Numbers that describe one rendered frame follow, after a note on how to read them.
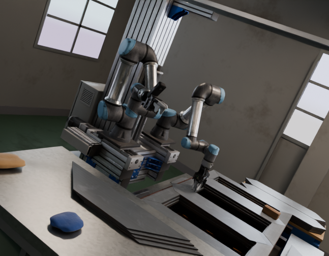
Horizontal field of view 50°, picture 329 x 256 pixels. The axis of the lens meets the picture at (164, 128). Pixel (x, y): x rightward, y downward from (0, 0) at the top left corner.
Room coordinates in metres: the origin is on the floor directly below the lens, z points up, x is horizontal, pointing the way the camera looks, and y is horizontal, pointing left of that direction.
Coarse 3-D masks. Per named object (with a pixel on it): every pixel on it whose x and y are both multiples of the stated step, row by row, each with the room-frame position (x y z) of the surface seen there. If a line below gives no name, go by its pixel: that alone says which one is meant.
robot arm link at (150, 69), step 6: (150, 48) 2.24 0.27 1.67; (150, 54) 2.22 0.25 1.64; (144, 60) 2.23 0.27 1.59; (150, 60) 2.21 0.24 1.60; (156, 60) 2.24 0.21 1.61; (144, 66) 2.22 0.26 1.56; (150, 66) 2.20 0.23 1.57; (156, 66) 2.23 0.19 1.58; (150, 72) 2.18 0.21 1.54; (156, 72) 2.21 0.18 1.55; (150, 78) 2.16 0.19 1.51; (156, 78) 2.18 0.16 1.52; (150, 84) 2.13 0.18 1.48; (150, 90) 2.11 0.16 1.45; (150, 114) 2.03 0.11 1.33; (156, 114) 2.05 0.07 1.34
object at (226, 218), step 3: (222, 213) 2.18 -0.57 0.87; (225, 213) 2.20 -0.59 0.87; (228, 213) 2.22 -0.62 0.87; (219, 216) 2.11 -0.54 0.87; (222, 216) 2.13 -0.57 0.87; (225, 216) 2.15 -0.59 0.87; (228, 216) 2.17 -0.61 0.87; (231, 216) 2.19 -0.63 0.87; (219, 219) 2.07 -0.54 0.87; (222, 219) 2.09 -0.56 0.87; (225, 219) 2.11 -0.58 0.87; (228, 219) 2.13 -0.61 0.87; (231, 219) 2.14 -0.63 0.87; (225, 222) 2.06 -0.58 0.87; (228, 222) 2.08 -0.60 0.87
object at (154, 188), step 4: (180, 176) 3.05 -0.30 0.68; (184, 176) 3.09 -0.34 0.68; (188, 176) 3.13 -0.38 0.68; (168, 180) 2.84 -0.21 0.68; (172, 180) 2.88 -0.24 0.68; (156, 184) 2.65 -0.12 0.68; (160, 184) 2.69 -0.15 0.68; (164, 184) 2.72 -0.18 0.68; (168, 184) 2.76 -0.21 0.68; (144, 188) 2.49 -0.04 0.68; (148, 188) 2.52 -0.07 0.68; (152, 188) 2.55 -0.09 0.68; (156, 188) 2.58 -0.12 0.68; (160, 188) 2.61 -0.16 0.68; (148, 192) 2.46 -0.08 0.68; (152, 192) 2.49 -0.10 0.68; (140, 196) 2.34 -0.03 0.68
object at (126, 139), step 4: (116, 124) 2.26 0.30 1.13; (112, 128) 2.29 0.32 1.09; (116, 128) 2.24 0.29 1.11; (120, 128) 2.24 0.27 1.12; (124, 128) 2.24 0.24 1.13; (128, 128) 2.25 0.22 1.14; (112, 132) 2.24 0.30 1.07; (116, 132) 2.23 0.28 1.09; (120, 132) 2.23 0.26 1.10; (124, 132) 2.24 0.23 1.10; (128, 132) 2.26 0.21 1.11; (112, 136) 2.23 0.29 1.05; (116, 136) 2.22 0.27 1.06; (120, 136) 2.23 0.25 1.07; (124, 136) 2.23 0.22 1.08; (128, 136) 2.26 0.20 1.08; (116, 140) 2.22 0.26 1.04; (120, 140) 2.22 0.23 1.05; (124, 140) 2.23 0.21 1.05; (128, 140) 2.26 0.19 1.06
